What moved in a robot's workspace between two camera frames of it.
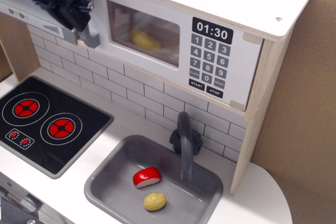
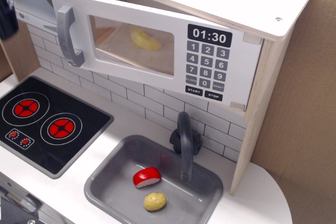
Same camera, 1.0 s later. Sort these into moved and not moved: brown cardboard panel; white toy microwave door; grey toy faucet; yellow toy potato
Moved: white toy microwave door
Not moved: yellow toy potato; grey toy faucet; brown cardboard panel
